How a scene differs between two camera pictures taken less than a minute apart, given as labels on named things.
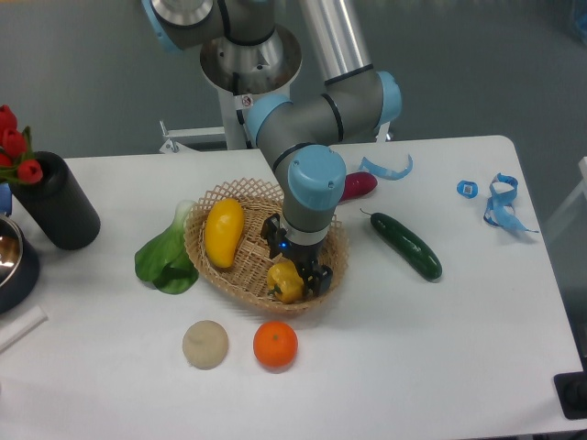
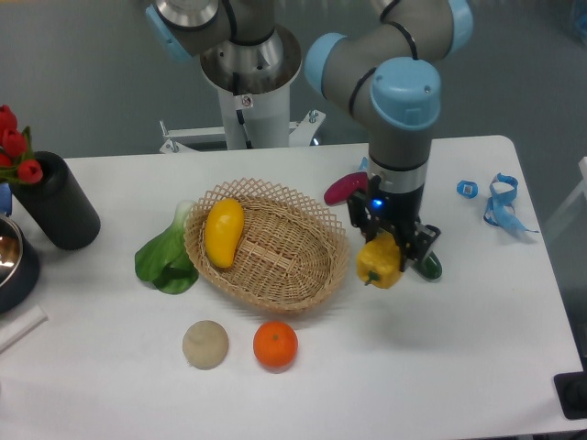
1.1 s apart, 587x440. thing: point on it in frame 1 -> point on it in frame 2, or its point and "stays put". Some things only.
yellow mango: [223, 226] stays put
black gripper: [316, 280] -> [414, 240]
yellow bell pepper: [284, 281] -> [379, 261]
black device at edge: [571, 391] stays put
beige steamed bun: [205, 345] stays put
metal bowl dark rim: [19, 267] stays put
